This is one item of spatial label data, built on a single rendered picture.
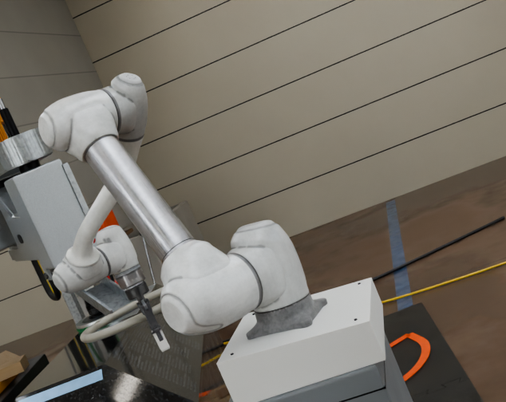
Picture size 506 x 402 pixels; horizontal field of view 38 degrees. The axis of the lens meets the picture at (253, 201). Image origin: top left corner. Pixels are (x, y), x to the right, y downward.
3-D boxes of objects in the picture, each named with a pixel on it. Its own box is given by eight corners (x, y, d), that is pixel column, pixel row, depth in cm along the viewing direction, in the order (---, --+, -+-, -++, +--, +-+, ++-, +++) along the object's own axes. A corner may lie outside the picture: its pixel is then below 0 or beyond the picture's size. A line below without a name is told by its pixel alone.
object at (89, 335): (69, 344, 277) (65, 336, 277) (177, 285, 300) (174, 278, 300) (103, 345, 234) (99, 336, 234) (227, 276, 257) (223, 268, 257)
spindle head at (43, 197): (37, 275, 339) (-4, 186, 333) (81, 254, 349) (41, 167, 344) (57, 275, 307) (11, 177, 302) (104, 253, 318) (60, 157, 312)
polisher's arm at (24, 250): (21, 281, 384) (-20, 194, 377) (61, 261, 394) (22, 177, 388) (56, 282, 319) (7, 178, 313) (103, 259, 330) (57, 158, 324)
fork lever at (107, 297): (44, 279, 338) (40, 269, 336) (81, 261, 347) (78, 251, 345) (105, 325, 283) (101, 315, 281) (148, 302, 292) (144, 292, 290)
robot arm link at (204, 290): (271, 289, 178) (202, 328, 164) (248, 322, 189) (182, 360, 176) (101, 73, 203) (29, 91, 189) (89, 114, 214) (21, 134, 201)
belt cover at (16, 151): (-25, 200, 383) (-39, 171, 381) (20, 181, 394) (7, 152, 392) (10, 180, 299) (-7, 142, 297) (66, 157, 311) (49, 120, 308)
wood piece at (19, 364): (-19, 390, 322) (-23, 379, 321) (-12, 382, 331) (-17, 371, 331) (24, 371, 322) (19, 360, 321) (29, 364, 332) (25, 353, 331)
